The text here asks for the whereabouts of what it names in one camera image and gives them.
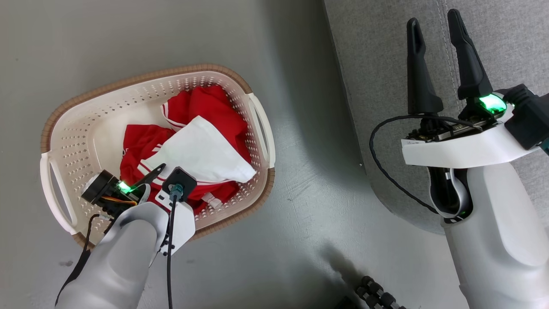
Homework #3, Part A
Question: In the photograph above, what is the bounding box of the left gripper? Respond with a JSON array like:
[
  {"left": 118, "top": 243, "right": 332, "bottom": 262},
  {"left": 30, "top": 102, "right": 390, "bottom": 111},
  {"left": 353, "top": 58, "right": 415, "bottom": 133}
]
[{"left": 81, "top": 163, "right": 196, "bottom": 257}]

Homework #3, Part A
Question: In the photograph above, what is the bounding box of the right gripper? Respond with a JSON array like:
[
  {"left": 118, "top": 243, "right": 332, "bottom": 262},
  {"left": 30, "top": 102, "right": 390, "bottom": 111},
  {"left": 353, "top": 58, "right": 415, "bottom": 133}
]
[{"left": 401, "top": 9, "right": 542, "bottom": 169}]

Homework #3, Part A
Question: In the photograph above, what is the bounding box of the white garment with red trim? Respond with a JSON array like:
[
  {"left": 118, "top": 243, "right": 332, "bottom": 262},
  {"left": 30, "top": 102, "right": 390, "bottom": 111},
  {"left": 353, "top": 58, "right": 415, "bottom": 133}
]
[{"left": 139, "top": 115, "right": 257, "bottom": 184}]

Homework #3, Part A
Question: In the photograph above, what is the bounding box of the red garment with white stripes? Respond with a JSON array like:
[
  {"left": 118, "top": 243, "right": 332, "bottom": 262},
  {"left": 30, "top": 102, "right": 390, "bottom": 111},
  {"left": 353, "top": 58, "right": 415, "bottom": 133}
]
[{"left": 119, "top": 85, "right": 253, "bottom": 215}]

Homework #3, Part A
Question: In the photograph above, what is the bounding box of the white plastic basket brown rim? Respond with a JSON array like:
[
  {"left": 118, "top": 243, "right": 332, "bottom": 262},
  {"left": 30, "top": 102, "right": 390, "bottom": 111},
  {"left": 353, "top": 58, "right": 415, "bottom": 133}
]
[{"left": 39, "top": 64, "right": 276, "bottom": 249}]

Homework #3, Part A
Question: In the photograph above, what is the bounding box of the black corrugated tube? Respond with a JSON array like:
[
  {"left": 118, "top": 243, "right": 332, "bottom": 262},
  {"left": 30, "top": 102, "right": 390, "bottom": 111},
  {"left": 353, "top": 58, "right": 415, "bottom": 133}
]
[{"left": 355, "top": 276, "right": 406, "bottom": 309}]

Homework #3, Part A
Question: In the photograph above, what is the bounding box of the black left camera cable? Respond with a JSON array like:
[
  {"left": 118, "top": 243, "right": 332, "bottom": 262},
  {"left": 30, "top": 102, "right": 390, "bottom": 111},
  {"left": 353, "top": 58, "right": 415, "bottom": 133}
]
[{"left": 166, "top": 193, "right": 179, "bottom": 309}]

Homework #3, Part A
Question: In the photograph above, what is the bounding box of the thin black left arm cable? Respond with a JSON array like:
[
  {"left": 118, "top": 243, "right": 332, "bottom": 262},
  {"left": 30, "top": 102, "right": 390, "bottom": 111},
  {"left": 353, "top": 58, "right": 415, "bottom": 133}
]
[{"left": 55, "top": 214, "right": 102, "bottom": 306}]

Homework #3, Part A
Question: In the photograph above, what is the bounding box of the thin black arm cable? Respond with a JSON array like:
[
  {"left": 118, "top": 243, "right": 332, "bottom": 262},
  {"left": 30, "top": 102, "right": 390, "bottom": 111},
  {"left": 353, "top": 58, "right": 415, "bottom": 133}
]
[
  {"left": 55, "top": 214, "right": 102, "bottom": 306},
  {"left": 369, "top": 114, "right": 483, "bottom": 215}
]

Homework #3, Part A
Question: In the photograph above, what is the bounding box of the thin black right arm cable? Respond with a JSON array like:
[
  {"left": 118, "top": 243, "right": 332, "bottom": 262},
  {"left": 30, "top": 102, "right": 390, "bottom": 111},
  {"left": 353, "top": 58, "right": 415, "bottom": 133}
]
[{"left": 369, "top": 114, "right": 483, "bottom": 215}]

